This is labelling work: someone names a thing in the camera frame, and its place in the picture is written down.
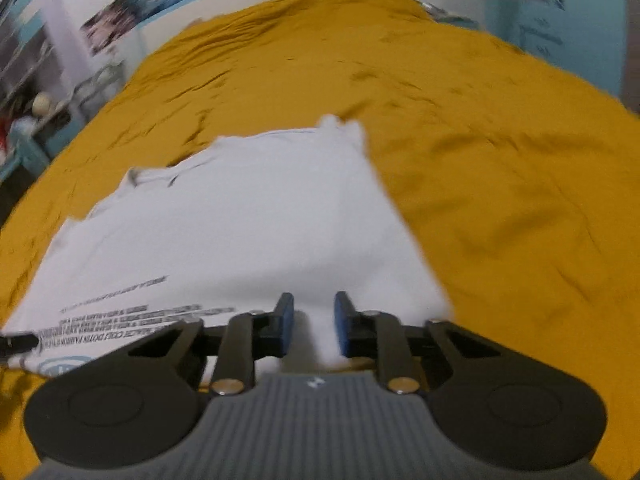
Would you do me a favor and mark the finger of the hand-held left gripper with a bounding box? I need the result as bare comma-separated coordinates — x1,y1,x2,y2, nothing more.
0,332,40,359

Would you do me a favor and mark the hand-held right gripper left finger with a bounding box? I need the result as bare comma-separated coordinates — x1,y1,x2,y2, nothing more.
115,292,296,396

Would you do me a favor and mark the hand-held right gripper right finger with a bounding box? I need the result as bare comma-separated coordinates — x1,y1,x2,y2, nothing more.
333,290,507,396

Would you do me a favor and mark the white long-sleeve sweatshirt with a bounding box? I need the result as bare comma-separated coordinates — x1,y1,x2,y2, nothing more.
0,115,456,391

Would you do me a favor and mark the blue wooden chair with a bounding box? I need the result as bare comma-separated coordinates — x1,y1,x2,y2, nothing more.
0,127,51,181

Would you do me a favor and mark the blue and white desk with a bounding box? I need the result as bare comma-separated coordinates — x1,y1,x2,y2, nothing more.
0,102,88,181

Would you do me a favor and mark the mustard yellow quilted bedspread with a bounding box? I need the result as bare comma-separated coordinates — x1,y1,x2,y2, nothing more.
0,0,640,480

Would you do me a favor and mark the grey folding chair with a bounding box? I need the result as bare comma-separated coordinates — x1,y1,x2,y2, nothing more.
75,62,127,112

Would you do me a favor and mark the white and blue headboard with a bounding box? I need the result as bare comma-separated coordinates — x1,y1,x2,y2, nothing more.
140,0,373,58

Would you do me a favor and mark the blue and white nightstand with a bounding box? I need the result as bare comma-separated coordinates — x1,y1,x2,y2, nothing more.
420,0,482,27

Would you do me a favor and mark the blue and white wardrobe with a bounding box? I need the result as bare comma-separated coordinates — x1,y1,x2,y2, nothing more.
470,0,628,100

